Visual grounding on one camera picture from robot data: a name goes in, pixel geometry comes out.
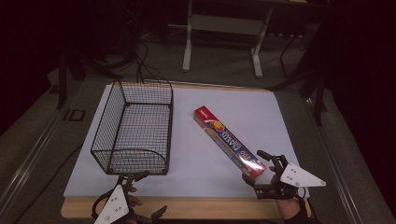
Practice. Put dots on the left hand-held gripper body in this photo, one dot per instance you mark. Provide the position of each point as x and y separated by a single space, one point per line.
113 207

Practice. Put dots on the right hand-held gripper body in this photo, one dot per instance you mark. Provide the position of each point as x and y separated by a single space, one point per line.
299 179

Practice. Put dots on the long red blue wrap box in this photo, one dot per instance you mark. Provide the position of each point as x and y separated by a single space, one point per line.
229 141

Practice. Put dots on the person's left hand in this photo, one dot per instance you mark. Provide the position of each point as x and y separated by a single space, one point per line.
134 200

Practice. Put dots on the person's right hand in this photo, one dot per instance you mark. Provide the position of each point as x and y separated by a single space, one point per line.
288 208

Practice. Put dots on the white table mat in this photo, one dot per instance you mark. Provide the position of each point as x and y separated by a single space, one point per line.
199 174

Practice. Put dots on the black metal stand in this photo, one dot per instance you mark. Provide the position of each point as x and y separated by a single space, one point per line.
62 81
319 93

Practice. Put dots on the grey metal floor rail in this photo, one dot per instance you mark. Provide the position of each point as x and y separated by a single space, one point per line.
336 161
34 155

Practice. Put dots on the black floor bracket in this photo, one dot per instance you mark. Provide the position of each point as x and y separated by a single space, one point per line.
74 115

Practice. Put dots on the white metal desk frame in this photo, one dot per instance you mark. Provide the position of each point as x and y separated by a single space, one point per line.
225 25

